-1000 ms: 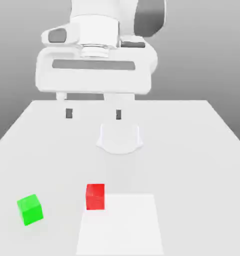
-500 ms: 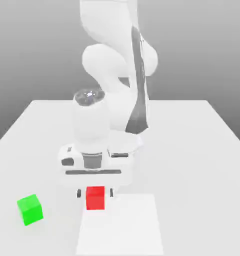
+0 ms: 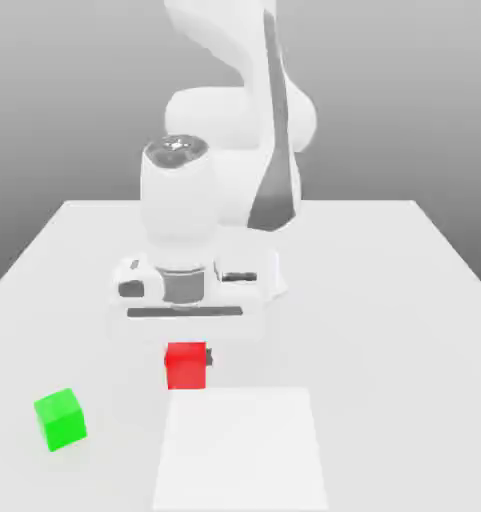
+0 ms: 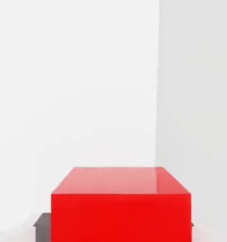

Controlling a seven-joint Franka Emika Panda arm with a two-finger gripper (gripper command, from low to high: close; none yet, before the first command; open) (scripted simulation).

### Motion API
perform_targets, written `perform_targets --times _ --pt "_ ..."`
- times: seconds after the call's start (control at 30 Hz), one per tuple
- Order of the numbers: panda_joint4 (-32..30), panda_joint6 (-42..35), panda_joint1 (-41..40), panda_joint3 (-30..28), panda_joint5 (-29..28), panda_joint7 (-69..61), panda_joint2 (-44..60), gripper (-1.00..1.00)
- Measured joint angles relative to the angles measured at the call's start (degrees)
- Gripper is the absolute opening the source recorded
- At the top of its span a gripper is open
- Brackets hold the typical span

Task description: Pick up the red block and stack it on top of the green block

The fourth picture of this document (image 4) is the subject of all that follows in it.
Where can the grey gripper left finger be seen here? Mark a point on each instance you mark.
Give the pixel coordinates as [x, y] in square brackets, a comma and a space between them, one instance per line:
[43, 226]

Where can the small red cube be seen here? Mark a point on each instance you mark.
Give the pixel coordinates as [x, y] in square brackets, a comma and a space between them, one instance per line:
[120, 211]

